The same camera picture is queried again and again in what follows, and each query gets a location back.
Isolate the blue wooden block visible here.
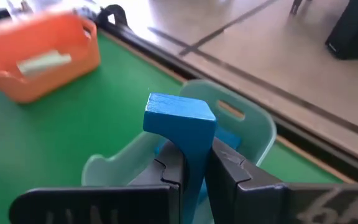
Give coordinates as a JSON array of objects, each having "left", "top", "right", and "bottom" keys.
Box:
[
  {"left": 142, "top": 92, "right": 218, "bottom": 224},
  {"left": 214, "top": 126, "right": 242, "bottom": 150}
]

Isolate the orange plastic bin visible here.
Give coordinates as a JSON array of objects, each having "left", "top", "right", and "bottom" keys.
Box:
[{"left": 0, "top": 11, "right": 101, "bottom": 104}]

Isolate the green table mat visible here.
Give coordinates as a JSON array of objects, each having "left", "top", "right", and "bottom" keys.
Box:
[{"left": 0, "top": 30, "right": 344, "bottom": 224}]

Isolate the black aluminium table frame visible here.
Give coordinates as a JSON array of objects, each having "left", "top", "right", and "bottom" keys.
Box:
[{"left": 93, "top": 3, "right": 358, "bottom": 184}]

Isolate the black box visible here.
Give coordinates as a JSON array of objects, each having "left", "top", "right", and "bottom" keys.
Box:
[{"left": 324, "top": 0, "right": 358, "bottom": 60}]

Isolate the pale teal plastic bin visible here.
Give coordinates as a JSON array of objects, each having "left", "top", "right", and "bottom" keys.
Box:
[{"left": 81, "top": 79, "right": 278, "bottom": 224}]

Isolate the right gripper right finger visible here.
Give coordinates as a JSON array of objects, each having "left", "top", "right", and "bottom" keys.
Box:
[{"left": 204, "top": 136, "right": 358, "bottom": 224}]

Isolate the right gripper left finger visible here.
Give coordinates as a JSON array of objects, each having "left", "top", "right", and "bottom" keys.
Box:
[{"left": 8, "top": 140, "right": 186, "bottom": 224}]

